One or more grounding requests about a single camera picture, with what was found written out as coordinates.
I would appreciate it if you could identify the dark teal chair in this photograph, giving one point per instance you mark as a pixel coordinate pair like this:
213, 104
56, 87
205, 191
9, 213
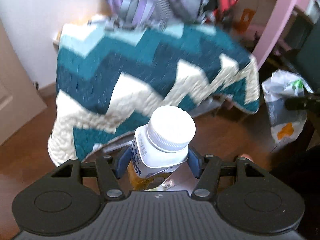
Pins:
306, 62

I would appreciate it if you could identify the grey white snack bag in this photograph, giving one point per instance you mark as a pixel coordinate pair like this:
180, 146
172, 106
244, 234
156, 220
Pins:
286, 125

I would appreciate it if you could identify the teal zigzag quilt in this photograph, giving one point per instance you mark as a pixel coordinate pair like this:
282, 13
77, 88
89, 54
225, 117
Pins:
109, 82

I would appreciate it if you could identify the purple grey backpack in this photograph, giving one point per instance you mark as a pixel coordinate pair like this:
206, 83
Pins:
132, 14

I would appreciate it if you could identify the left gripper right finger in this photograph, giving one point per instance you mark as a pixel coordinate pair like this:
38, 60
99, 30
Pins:
207, 170

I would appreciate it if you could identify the white yellow drink bottle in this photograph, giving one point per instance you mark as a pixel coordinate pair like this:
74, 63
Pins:
159, 148

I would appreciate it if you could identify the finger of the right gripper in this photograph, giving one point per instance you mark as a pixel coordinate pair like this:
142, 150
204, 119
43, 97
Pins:
309, 102

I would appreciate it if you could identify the wooden door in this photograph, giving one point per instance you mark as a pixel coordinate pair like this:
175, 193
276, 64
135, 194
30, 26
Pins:
20, 101

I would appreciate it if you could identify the pink desk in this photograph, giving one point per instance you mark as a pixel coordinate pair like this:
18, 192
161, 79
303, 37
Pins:
270, 20

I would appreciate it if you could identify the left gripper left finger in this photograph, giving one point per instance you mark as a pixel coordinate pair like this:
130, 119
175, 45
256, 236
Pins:
109, 169

